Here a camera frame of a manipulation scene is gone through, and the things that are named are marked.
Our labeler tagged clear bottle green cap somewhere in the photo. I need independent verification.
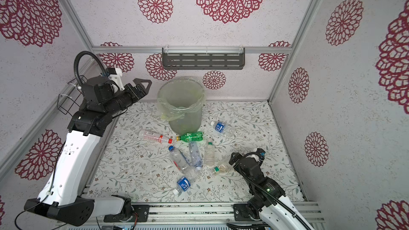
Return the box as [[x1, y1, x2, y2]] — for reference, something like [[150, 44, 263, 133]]
[[209, 158, 233, 176]]

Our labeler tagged bottle blue label white cap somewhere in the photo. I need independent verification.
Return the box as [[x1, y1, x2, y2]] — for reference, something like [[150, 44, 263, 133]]
[[173, 167, 202, 195]]

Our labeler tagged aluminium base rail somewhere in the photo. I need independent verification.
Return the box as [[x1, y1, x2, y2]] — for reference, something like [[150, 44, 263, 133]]
[[57, 202, 320, 230]]

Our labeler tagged clear bottle blue label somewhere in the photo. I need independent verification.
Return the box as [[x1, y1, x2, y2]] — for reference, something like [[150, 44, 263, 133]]
[[210, 121, 235, 135]]

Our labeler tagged green bottle yellow cap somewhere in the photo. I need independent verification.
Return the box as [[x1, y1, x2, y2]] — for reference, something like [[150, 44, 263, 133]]
[[176, 132, 203, 142]]

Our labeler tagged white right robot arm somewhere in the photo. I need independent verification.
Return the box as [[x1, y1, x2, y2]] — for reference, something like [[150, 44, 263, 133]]
[[228, 149, 313, 230]]

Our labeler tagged clear bottle white cap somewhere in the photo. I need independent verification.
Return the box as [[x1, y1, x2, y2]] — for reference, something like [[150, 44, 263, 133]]
[[204, 138, 215, 166]]

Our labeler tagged black wire wall rack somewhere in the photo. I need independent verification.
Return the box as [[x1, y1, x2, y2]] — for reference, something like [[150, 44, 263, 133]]
[[56, 78, 83, 117]]

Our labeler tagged grey slotted wall shelf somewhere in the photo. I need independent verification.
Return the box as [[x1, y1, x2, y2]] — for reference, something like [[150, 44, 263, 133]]
[[161, 47, 246, 70]]

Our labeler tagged grey bin with liner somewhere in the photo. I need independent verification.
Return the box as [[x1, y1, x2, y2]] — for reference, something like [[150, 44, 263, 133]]
[[157, 77, 206, 135]]

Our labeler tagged clear bottle blue cap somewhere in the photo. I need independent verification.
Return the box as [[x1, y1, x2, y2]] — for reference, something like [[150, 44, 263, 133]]
[[168, 145, 191, 173]]

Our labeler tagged clear crushed water bottle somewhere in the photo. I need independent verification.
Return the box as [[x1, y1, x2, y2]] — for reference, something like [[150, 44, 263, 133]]
[[189, 141, 203, 170]]

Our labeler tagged clear bottle red cap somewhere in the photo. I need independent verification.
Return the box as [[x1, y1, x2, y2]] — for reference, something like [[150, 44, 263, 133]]
[[139, 130, 174, 144]]

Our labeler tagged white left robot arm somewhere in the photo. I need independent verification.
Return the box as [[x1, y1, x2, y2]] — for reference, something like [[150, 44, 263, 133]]
[[24, 76, 152, 226]]

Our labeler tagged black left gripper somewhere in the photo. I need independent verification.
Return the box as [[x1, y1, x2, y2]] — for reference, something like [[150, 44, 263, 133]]
[[104, 78, 151, 117]]

